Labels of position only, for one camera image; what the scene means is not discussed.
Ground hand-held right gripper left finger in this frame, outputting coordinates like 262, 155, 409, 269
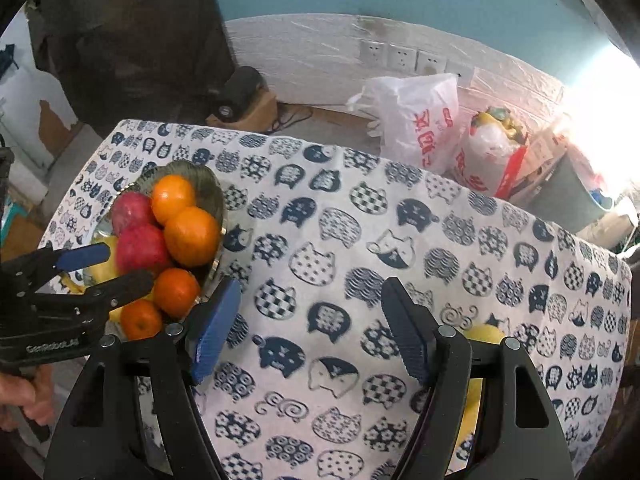
44, 277, 242, 480

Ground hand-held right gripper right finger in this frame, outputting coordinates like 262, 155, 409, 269
381, 277, 573, 480

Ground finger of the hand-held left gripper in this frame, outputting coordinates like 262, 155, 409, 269
30, 269, 154, 329
0, 242, 111, 292

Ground orange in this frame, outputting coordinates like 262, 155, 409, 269
120, 299, 164, 342
164, 206, 222, 268
151, 174, 197, 226
151, 267, 202, 321

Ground red apple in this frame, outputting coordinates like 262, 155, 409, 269
116, 224, 173, 278
111, 191, 158, 236

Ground yellow banana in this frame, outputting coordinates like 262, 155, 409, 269
457, 324, 505, 463

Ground green glass plate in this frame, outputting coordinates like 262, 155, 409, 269
50, 160, 228, 341

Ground person's left hand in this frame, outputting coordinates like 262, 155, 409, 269
0, 364, 55, 432

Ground cat-print tablecloth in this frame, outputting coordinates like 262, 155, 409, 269
37, 119, 632, 480

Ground red and white plastic bag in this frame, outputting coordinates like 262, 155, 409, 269
452, 107, 531, 198

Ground grey bin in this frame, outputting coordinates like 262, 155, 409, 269
537, 152, 616, 233

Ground dark cloth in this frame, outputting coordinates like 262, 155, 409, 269
30, 0, 236, 126

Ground white plastic bag red print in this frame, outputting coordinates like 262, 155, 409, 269
347, 73, 461, 173

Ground black speaker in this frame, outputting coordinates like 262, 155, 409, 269
217, 66, 266, 122

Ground cardboard boxes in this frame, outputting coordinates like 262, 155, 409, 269
520, 125, 571, 181

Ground white wall socket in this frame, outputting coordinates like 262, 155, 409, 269
389, 45, 417, 71
417, 50, 447, 76
360, 40, 387, 66

